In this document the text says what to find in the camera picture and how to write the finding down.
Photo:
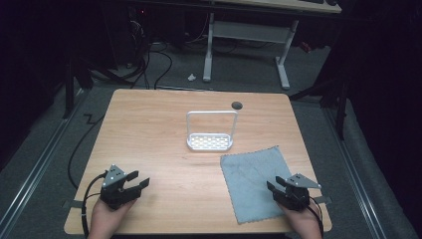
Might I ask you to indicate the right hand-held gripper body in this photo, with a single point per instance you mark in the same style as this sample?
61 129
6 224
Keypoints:
293 197

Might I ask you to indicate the black metal stand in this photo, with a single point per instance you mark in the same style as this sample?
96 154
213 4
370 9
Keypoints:
71 86
338 106

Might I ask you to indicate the grey-blue cloth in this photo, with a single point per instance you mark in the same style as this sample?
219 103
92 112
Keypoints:
249 179

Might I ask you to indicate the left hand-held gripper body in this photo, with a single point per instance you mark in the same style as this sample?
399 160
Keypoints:
114 194

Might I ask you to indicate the small red object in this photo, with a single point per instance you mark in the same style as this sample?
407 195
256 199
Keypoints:
305 47

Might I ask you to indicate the person's right hand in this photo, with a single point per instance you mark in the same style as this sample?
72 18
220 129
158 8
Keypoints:
303 224

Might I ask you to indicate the black round table grommet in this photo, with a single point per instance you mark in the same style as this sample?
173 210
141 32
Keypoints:
237 105

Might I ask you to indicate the white-framed wooden desk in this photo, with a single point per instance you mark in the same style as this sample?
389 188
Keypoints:
249 31

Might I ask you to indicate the grey tape strip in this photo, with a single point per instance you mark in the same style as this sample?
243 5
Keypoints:
73 203
323 199

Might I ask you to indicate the dark computer tower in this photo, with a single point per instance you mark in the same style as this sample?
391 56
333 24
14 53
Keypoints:
124 36

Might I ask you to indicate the white rack with basket base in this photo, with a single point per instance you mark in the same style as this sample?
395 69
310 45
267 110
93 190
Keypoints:
209 142

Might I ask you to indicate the metal floor rail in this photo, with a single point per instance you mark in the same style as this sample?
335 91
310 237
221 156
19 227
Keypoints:
356 179
36 169

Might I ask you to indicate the white crumpled paper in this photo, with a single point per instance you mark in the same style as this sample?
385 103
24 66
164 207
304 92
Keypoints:
191 77

